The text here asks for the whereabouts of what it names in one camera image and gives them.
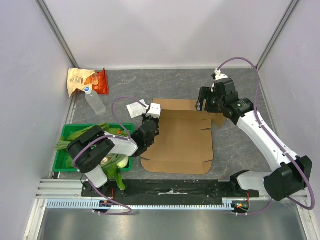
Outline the brown cardboard box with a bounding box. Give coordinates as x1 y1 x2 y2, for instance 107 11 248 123
141 98 226 175

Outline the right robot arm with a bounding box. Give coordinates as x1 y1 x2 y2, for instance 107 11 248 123
195 78 313 201

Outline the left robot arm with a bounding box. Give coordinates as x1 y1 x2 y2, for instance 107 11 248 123
66 113 160 197

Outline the white paper packet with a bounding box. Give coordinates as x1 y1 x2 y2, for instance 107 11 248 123
126 99 149 119

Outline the white green bok choy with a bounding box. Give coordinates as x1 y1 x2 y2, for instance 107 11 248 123
100 154 129 169

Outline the green long beans bundle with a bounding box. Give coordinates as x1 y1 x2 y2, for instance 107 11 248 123
54 139 126 169

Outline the green leafy lettuce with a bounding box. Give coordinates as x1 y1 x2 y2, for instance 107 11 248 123
102 165 126 191

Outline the red chip bag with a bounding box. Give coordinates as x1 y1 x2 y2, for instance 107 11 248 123
85 69 109 95

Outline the clear plastic water bottle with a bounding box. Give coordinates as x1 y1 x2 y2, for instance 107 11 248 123
84 87 107 116

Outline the beige chip bag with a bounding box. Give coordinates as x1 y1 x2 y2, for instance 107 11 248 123
66 68 96 97

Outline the green plastic crate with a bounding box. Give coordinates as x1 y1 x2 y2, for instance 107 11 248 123
53 123 135 173

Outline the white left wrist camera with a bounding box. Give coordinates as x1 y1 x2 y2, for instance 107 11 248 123
145 103 161 119

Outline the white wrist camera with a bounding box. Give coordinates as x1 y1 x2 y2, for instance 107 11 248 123
211 68 228 92
145 103 161 119

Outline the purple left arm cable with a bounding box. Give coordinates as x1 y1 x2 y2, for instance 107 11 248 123
71 96 133 215

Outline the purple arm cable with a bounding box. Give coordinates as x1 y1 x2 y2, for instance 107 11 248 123
71 96 133 215
217 57 315 216

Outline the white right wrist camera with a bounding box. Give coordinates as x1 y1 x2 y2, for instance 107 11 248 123
211 68 228 92

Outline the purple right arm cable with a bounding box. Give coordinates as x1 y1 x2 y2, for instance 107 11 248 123
217 57 315 216

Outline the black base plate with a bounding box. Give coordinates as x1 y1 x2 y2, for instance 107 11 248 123
81 178 261 206

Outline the light blue cable duct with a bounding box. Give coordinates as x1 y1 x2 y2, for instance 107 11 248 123
46 198 240 211

